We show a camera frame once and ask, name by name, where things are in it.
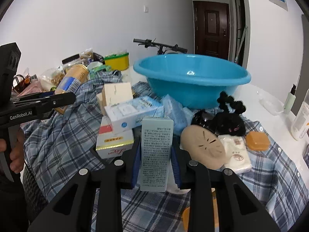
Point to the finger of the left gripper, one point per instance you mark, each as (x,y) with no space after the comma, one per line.
(32,97)
(39,107)

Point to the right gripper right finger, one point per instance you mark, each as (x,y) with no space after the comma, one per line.
(215,194)

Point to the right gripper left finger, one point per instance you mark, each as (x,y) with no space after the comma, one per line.
(72,208)

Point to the cream cube box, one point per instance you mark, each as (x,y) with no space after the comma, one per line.
(114,93)

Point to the beige round vented disc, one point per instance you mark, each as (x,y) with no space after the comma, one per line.
(203,147)

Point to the pale teal tall box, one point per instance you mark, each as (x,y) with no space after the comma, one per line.
(156,142)

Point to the person's left hand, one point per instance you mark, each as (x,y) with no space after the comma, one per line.
(17,153)

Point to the gold blue cylindrical can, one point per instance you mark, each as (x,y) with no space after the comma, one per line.
(69,85)

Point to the blue plaid shirt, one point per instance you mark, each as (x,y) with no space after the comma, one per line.
(56,148)

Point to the white tissue packet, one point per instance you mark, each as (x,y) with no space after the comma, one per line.
(237,157)

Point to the clear jar black lid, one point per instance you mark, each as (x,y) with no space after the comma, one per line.
(71,61)

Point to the green tissue box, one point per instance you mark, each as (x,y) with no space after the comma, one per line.
(95,67)

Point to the orange soap bar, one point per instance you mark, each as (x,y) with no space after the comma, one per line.
(257,141)

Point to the white red gold box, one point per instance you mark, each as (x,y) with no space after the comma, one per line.
(109,144)

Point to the white blue medicine box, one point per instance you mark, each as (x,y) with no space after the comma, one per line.
(128,115)

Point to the yellow tub green rim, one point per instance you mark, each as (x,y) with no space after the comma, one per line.
(118,61)

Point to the white lotion bottle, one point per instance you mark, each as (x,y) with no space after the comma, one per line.
(299,126)

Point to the light blue wipes pack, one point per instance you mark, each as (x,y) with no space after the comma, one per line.
(181,116)

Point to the clear plastic soap dish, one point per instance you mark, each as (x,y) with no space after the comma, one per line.
(270,103)

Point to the green pump bottle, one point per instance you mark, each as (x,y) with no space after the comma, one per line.
(289,100)

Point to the black bicycle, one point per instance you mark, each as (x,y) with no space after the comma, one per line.
(162,48)

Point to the blue plastic basin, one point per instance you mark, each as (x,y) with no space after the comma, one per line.
(195,81)

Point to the dark brown door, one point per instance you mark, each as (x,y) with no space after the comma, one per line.
(211,22)

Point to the white wall switch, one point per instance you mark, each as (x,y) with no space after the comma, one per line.
(146,9)

